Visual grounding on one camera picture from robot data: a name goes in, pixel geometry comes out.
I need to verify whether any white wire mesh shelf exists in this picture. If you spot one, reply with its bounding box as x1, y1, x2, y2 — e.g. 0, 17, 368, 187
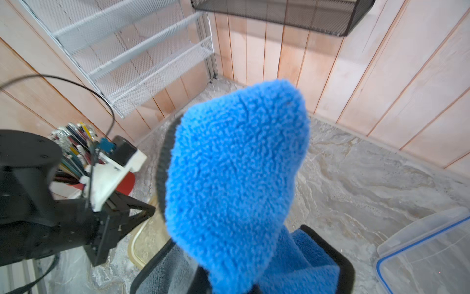
23, 1, 214, 117

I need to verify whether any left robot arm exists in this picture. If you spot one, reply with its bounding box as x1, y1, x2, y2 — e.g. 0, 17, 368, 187
1, 129, 155, 266

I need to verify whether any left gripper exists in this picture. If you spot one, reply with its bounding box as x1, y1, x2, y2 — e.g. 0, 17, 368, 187
1, 191, 156, 267

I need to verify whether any yellow lunch box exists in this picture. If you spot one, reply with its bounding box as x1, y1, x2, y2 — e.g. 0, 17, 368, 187
128, 195, 170, 269

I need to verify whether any red pencil cup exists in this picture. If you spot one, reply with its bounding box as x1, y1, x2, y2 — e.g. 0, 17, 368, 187
48, 122, 138, 191

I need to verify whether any black mesh basket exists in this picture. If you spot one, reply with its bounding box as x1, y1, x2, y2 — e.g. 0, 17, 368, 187
191, 0, 375, 37

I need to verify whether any blue cloth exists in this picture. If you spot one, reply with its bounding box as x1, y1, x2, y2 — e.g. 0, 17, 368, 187
130, 79, 356, 294

